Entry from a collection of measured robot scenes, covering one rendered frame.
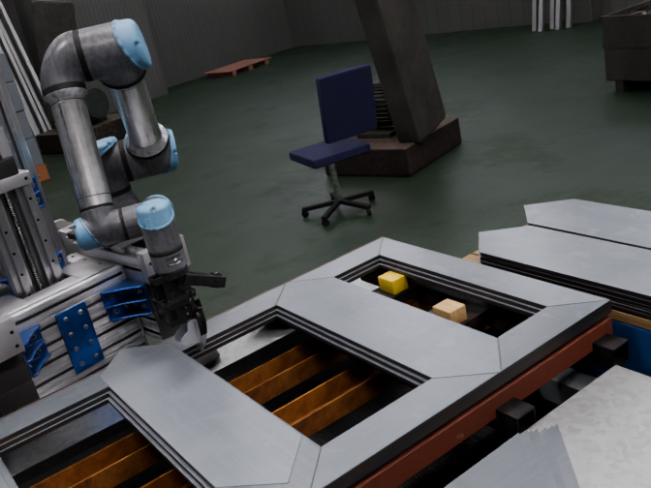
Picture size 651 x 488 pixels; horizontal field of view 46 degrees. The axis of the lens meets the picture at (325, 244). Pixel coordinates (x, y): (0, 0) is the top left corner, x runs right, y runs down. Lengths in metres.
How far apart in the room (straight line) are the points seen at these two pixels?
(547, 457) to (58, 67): 1.27
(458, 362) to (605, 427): 0.29
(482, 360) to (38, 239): 1.24
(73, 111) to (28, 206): 0.44
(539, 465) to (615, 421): 0.20
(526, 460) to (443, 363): 0.28
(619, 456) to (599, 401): 0.16
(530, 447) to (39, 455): 1.13
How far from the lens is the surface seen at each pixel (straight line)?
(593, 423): 1.49
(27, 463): 1.95
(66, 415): 1.75
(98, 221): 1.75
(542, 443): 1.41
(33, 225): 2.18
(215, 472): 1.38
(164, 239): 1.65
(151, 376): 1.74
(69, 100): 1.80
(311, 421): 1.67
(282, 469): 1.33
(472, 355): 1.53
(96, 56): 1.80
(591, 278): 1.77
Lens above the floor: 1.63
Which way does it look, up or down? 21 degrees down
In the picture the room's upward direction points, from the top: 12 degrees counter-clockwise
